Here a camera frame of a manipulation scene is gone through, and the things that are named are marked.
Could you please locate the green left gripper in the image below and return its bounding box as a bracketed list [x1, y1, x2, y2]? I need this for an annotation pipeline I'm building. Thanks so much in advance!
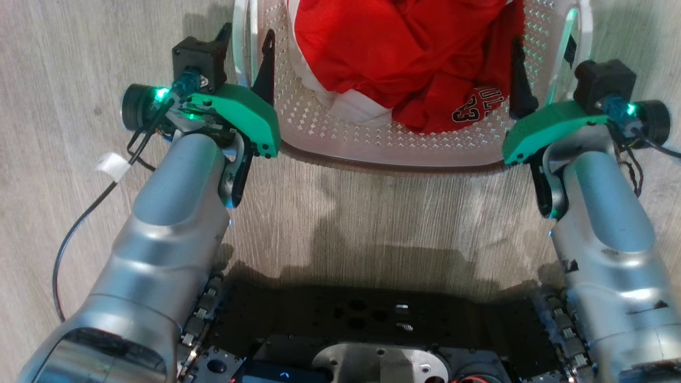
[121, 22, 281, 159]

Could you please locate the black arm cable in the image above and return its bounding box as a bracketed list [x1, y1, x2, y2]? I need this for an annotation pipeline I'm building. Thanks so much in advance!
[607, 120, 681, 199]
[52, 90, 179, 323]

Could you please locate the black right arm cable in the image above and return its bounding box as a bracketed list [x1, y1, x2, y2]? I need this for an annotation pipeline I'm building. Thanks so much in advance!
[607, 120, 681, 199]

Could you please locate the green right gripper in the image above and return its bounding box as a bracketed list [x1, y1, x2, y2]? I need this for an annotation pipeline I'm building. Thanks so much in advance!
[502, 33, 672, 165]

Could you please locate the red sports jersey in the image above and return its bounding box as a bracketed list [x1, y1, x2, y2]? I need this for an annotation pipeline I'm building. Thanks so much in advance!
[293, 0, 527, 135]

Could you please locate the white plastic laundry basket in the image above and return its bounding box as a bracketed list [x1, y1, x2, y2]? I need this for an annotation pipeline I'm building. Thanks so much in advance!
[231, 0, 594, 169]

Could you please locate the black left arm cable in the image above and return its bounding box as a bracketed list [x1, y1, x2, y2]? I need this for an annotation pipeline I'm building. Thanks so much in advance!
[52, 90, 179, 323]

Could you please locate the white cable label tag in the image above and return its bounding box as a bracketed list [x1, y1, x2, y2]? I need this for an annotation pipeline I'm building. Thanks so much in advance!
[95, 153, 132, 183]

